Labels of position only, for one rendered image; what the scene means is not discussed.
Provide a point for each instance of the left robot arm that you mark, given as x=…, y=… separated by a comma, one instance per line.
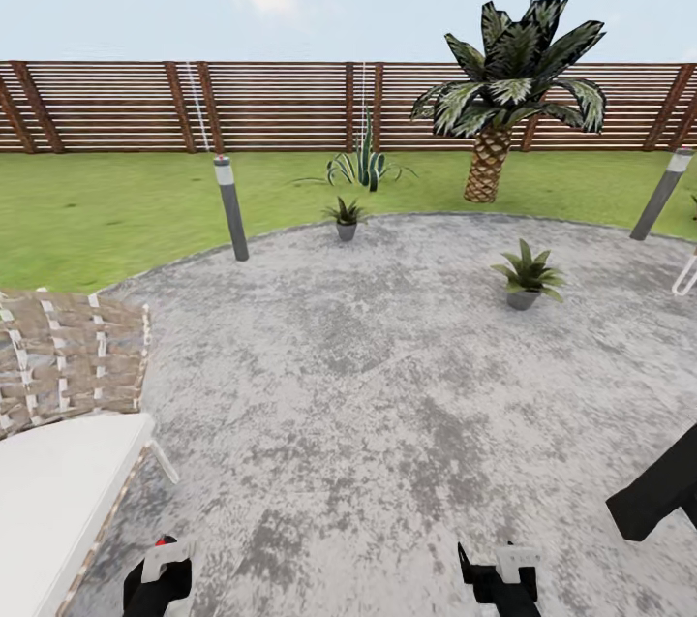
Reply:
x=163, y=576

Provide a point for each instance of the charcoal grill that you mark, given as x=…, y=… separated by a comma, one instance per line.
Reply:
x=669, y=483

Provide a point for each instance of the bush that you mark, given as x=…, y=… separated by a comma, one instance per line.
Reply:
x=519, y=65
x=370, y=166

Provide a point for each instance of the garden chair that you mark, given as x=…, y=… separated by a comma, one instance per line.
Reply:
x=64, y=473

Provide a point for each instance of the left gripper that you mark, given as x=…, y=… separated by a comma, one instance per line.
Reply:
x=174, y=584

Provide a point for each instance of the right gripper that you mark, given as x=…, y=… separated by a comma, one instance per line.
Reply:
x=489, y=588

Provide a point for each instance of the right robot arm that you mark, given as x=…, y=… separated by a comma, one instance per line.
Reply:
x=511, y=585

